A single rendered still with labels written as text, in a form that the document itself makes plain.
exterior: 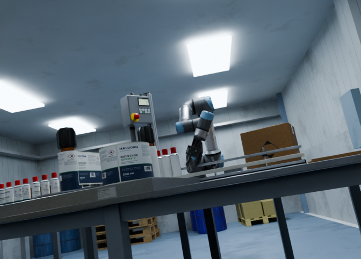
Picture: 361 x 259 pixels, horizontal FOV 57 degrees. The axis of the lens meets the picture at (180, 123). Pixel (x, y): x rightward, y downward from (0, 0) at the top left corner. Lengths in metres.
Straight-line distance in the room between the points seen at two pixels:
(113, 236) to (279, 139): 1.22
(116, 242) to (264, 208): 6.15
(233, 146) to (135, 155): 7.39
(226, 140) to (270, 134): 6.55
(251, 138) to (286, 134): 0.21
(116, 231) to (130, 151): 0.28
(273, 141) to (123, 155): 1.08
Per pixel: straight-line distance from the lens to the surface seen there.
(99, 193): 1.26
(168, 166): 1.95
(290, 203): 8.67
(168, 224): 8.64
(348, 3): 4.12
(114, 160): 1.26
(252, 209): 7.17
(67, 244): 8.47
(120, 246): 1.19
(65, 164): 1.51
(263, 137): 2.08
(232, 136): 8.62
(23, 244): 2.71
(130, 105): 2.12
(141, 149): 1.28
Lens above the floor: 0.80
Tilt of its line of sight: 12 degrees up
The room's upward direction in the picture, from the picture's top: 10 degrees counter-clockwise
